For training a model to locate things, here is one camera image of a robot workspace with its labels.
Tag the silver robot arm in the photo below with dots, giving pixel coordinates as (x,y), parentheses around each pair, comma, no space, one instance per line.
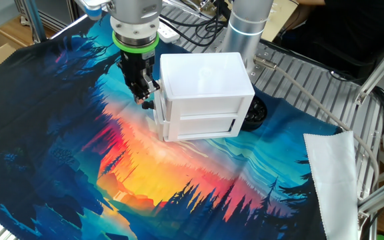
(135,10)

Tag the white cloth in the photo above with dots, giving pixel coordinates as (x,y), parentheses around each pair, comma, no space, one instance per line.
(332,183)

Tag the colourful forest landscape cloth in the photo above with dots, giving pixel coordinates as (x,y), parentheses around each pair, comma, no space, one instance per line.
(62,133)

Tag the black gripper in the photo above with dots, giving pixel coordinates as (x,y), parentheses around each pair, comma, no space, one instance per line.
(137,68)

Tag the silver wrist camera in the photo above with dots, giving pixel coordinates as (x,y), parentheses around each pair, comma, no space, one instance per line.
(93,13)

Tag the beige board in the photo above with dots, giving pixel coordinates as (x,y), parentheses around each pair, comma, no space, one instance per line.
(282,20)

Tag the small green round object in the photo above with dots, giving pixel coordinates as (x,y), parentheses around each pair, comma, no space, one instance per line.
(382,237)

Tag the white drawer cabinet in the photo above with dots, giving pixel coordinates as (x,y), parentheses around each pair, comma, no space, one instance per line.
(205,76)

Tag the white drawer with black knob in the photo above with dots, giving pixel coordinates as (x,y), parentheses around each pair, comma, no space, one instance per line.
(162,100)

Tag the white power strip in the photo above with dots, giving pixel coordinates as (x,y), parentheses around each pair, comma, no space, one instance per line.
(168,32)

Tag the dark aluminium rack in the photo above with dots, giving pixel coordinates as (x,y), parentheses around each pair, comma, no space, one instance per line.
(58,10)

